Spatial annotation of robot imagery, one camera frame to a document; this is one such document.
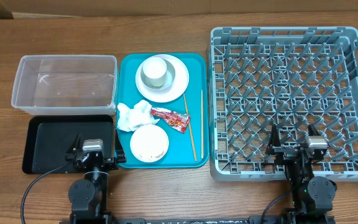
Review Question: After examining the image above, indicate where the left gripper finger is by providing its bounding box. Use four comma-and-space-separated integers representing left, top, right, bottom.
68, 133, 81, 153
114, 132, 126, 162

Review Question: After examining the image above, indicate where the small pink white bowl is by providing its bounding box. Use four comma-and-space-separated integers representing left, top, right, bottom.
130, 124, 169, 163

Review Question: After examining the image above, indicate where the white napkin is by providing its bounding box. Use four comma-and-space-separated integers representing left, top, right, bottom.
117, 100, 159, 132

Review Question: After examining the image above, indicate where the red snack wrapper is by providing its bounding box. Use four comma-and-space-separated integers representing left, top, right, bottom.
150, 108, 191, 133

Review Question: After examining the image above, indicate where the large white plate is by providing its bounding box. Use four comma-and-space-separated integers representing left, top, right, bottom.
135, 54, 189, 103

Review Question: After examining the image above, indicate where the white cup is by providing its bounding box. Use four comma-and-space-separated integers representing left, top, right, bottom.
142, 57, 167, 88

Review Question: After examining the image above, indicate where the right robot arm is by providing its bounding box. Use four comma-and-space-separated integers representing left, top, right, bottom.
260, 124, 337, 224

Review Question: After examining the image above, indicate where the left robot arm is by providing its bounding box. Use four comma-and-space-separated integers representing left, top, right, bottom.
65, 134, 126, 224

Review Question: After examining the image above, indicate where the grey dishwasher rack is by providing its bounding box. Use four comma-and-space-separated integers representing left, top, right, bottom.
208, 26, 358, 182

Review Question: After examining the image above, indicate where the black plastic tray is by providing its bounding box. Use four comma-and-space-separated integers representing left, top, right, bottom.
22, 115, 114, 174

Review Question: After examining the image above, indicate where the clear plastic bin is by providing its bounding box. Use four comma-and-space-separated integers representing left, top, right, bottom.
11, 55, 119, 115

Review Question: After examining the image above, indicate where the teal serving tray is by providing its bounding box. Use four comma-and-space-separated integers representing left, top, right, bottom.
117, 53, 209, 169

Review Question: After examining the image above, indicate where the left wooden chopstick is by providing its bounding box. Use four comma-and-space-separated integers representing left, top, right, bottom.
183, 94, 197, 162

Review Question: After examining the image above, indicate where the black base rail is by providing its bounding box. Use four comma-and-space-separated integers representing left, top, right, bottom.
59, 215, 336, 224

